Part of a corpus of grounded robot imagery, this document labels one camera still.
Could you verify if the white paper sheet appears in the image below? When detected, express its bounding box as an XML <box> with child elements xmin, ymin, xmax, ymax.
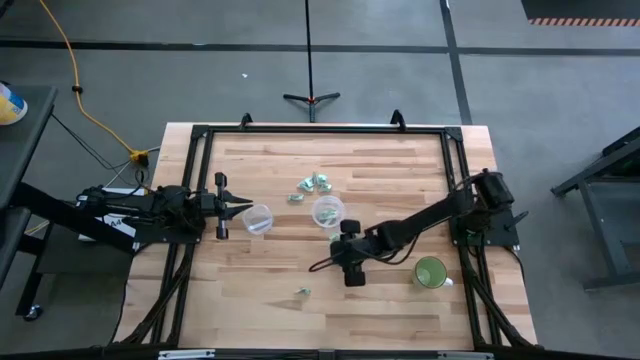
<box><xmin>77</xmin><ymin>187</ymin><xmax>146</xmax><ymax>242</ymax></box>

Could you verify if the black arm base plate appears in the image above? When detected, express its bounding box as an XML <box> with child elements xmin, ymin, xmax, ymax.
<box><xmin>132</xmin><ymin>219</ymin><xmax>206</xmax><ymax>245</ymax></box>
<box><xmin>449</xmin><ymin>207</ymin><xmax>521</xmax><ymax>249</ymax></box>

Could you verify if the black aluminium table frame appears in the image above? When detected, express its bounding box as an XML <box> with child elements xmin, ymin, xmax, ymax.
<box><xmin>114</xmin><ymin>110</ymin><xmax>539</xmax><ymax>354</ymax></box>

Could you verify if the thin black floor cable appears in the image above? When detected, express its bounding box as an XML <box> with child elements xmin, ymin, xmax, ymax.
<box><xmin>51</xmin><ymin>113</ymin><xmax>146</xmax><ymax>174</ymax></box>

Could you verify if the clear plastic cup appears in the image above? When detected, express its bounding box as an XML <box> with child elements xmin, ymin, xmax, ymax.
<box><xmin>241</xmin><ymin>203</ymin><xmax>275</xmax><ymax>236</ymax></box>
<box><xmin>310</xmin><ymin>194</ymin><xmax>347</xmax><ymax>230</ymax></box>

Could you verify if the black metal side table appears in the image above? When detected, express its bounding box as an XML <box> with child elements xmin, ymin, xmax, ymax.
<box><xmin>549</xmin><ymin>124</ymin><xmax>640</xmax><ymax>291</ymax></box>

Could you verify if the yellow extension cable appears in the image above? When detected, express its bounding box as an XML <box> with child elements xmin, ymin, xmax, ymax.
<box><xmin>38</xmin><ymin>0</ymin><xmax>151</xmax><ymax>166</ymax></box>

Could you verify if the black mat with hazard stripe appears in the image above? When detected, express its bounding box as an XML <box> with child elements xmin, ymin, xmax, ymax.
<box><xmin>520</xmin><ymin>0</ymin><xmax>640</xmax><ymax>27</ymax></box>

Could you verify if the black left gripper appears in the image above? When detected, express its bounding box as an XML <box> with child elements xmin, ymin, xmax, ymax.
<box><xmin>200</xmin><ymin>172</ymin><xmax>255</xmax><ymax>241</ymax></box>

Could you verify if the black cart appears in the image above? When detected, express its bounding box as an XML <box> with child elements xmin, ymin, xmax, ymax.
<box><xmin>0</xmin><ymin>84</ymin><xmax>137</xmax><ymax>321</ymax></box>

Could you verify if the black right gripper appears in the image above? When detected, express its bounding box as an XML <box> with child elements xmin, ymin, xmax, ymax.
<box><xmin>308</xmin><ymin>219</ymin><xmax>374</xmax><ymax>288</ymax></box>

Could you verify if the yellow white container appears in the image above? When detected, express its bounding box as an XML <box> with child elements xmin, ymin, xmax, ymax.
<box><xmin>0</xmin><ymin>82</ymin><xmax>29</xmax><ymax>126</ymax></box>

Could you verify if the green mug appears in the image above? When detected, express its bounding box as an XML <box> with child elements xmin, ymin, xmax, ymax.
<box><xmin>411</xmin><ymin>255</ymin><xmax>455</xmax><ymax>290</ymax></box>

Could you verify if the black tripod stand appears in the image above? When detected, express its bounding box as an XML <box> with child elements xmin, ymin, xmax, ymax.
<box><xmin>282</xmin><ymin>0</ymin><xmax>342</xmax><ymax>124</ymax></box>

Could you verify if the silver metal bracket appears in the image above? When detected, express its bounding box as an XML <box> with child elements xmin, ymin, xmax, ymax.
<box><xmin>437</xmin><ymin>351</ymin><xmax>496</xmax><ymax>360</ymax></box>
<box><xmin>157</xmin><ymin>349</ymin><xmax>216</xmax><ymax>360</ymax></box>

